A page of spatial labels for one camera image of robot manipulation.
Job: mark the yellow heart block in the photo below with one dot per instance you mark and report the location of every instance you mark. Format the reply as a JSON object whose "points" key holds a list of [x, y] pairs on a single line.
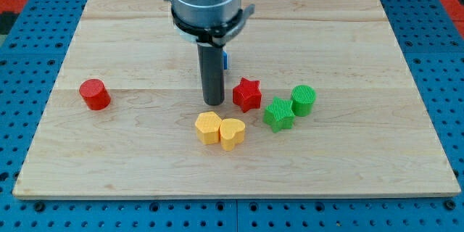
{"points": [[232, 132]]}

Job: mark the blue cube block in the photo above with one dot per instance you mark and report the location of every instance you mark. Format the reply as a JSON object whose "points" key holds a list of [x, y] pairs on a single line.
{"points": [[225, 60]]}

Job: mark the green star block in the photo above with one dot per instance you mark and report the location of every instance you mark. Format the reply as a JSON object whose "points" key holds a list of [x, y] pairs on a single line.
{"points": [[279, 114]]}

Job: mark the green cylinder block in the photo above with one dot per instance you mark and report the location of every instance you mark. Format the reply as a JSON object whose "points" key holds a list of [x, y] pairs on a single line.
{"points": [[303, 98]]}

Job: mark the yellow hexagon block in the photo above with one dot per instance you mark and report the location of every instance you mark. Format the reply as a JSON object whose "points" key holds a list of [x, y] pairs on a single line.
{"points": [[207, 127]]}

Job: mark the wooden board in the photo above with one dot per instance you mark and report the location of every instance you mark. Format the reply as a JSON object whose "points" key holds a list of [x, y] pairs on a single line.
{"points": [[368, 135]]}

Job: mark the red cylinder block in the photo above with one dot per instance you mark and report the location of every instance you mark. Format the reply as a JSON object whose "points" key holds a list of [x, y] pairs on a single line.
{"points": [[94, 94]]}

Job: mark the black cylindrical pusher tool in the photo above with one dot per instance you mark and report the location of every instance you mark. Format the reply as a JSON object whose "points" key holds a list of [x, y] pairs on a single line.
{"points": [[211, 70]]}

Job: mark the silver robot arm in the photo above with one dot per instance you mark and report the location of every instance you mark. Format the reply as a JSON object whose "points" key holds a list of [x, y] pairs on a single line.
{"points": [[208, 21]]}

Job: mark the red star block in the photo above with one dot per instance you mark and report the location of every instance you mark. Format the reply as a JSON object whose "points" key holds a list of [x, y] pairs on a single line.
{"points": [[247, 94]]}

